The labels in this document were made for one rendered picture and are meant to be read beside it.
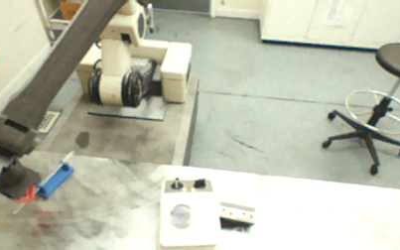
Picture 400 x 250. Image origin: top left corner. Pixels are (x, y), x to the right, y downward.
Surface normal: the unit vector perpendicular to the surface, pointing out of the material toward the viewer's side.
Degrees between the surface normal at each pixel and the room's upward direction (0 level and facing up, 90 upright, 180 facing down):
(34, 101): 72
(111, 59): 64
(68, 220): 0
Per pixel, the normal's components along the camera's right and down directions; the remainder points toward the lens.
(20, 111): 0.41, 0.42
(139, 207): 0.04, -0.70
